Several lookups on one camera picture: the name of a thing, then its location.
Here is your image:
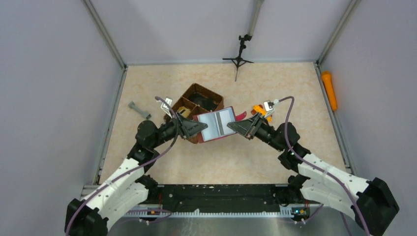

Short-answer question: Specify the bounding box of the orange yellow toy car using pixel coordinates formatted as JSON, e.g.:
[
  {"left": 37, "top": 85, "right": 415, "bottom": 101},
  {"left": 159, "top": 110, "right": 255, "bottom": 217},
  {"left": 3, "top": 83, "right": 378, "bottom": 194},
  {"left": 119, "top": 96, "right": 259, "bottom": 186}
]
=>
[{"left": 251, "top": 104, "right": 267, "bottom": 116}]

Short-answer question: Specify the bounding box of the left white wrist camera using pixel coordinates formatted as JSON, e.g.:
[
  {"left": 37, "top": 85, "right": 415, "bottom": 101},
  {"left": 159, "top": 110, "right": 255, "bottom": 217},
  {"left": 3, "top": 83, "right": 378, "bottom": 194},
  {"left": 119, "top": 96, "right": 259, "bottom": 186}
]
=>
[{"left": 160, "top": 97, "right": 173, "bottom": 118}]

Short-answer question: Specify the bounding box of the grey toy block bar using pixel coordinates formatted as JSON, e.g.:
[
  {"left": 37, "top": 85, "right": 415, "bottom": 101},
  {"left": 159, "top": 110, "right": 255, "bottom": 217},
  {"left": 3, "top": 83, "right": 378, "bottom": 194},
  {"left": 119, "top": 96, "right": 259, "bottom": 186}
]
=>
[{"left": 128, "top": 101, "right": 151, "bottom": 120}]

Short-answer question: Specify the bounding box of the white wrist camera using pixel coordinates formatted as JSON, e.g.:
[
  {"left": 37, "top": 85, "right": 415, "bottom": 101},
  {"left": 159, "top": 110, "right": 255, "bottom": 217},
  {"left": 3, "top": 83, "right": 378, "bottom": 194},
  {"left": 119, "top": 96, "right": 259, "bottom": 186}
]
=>
[
  {"left": 263, "top": 99, "right": 280, "bottom": 118},
  {"left": 160, "top": 97, "right": 173, "bottom": 118}
]

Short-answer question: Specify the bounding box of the black cards pile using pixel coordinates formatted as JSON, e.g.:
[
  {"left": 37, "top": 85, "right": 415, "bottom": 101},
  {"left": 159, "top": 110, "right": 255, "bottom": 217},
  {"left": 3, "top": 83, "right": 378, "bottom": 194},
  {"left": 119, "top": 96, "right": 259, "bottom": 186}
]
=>
[{"left": 189, "top": 93, "right": 217, "bottom": 111}]

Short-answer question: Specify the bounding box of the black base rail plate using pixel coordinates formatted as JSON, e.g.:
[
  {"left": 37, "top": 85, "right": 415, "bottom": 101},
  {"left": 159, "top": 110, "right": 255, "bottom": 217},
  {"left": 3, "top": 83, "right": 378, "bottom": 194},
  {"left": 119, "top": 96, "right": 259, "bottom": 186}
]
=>
[{"left": 138, "top": 184, "right": 313, "bottom": 213}]

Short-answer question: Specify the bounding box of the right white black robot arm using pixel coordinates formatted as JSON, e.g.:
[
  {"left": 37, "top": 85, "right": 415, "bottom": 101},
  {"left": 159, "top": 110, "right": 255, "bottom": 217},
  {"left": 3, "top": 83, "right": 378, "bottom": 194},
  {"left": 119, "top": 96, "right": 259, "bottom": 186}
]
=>
[{"left": 227, "top": 114, "right": 399, "bottom": 236}]

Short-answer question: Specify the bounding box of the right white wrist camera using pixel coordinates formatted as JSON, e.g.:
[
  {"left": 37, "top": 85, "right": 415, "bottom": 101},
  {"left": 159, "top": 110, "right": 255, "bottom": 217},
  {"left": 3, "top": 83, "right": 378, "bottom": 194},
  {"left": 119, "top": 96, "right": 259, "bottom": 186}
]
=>
[{"left": 263, "top": 99, "right": 280, "bottom": 118}]

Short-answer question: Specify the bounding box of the red leather card holder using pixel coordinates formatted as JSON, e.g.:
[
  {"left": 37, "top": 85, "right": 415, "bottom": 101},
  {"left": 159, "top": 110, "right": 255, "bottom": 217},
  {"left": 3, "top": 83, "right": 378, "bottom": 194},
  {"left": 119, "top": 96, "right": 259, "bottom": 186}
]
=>
[{"left": 193, "top": 106, "right": 247, "bottom": 144}]

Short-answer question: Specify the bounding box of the gold cards pile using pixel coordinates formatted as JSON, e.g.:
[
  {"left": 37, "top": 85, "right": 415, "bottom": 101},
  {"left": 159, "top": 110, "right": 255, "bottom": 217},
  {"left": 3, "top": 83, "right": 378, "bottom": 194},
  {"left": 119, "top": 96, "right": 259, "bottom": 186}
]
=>
[{"left": 177, "top": 106, "right": 192, "bottom": 118}]

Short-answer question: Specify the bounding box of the brown woven divided basket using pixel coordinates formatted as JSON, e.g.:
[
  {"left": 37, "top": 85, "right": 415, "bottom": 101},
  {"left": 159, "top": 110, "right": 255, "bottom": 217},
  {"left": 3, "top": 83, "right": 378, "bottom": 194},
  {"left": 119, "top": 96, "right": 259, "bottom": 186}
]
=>
[{"left": 160, "top": 83, "right": 224, "bottom": 142}]

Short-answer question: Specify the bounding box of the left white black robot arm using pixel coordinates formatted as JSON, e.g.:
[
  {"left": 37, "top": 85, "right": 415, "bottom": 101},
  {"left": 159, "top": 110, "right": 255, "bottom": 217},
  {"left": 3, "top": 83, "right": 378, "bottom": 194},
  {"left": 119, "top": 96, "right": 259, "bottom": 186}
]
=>
[{"left": 64, "top": 114, "right": 208, "bottom": 236}]

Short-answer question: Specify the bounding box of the black camera tripod stand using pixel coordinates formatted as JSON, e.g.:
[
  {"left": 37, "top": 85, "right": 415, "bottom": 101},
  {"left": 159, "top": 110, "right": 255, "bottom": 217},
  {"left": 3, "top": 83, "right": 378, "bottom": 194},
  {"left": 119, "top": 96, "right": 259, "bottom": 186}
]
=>
[{"left": 222, "top": 34, "right": 254, "bottom": 82}]

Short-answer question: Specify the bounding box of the orange flashlight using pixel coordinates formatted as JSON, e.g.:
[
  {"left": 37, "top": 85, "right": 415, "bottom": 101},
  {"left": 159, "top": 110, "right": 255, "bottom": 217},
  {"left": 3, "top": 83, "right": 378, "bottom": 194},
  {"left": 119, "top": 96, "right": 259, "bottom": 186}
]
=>
[{"left": 321, "top": 71, "right": 338, "bottom": 111}]

